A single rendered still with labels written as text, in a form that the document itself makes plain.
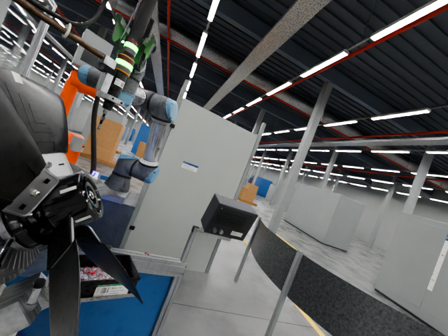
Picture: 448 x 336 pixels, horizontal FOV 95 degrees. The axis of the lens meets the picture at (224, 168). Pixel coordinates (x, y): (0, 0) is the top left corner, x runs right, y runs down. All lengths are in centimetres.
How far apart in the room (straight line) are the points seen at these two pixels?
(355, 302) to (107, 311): 161
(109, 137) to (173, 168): 637
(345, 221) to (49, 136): 1043
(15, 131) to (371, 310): 202
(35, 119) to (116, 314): 98
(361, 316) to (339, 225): 851
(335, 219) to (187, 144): 850
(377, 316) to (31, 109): 210
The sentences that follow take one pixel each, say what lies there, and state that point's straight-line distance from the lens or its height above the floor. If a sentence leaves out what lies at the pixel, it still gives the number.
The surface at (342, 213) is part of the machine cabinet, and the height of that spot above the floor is 151.
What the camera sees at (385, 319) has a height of 86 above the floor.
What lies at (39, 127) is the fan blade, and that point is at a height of 133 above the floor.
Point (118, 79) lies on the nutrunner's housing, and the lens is 66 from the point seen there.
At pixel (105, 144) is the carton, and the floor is 69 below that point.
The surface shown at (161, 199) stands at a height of 80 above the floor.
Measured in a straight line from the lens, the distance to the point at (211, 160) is 261.
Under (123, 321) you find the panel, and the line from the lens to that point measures 136.
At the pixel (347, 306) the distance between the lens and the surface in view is 202.
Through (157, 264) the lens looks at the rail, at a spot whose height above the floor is 83.
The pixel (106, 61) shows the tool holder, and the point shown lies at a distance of 64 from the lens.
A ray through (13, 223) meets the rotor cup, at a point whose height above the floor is 116.
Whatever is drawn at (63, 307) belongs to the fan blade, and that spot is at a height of 108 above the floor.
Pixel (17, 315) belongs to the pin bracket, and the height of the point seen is 96.
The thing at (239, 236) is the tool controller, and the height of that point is 107.
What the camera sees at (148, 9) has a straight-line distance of 72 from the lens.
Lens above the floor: 139
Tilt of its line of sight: 1 degrees up
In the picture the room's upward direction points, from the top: 21 degrees clockwise
